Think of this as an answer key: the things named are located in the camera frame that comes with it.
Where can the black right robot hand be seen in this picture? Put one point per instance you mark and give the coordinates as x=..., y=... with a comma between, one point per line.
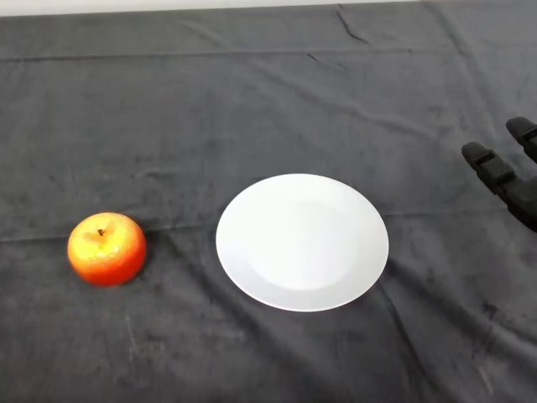
x=499, y=172

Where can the red yellow apple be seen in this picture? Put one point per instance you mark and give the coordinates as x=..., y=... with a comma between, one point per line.
x=107, y=252

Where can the white round plate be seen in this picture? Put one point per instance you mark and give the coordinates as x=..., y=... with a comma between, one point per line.
x=302, y=243

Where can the black cloth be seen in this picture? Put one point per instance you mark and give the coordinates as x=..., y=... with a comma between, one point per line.
x=268, y=105

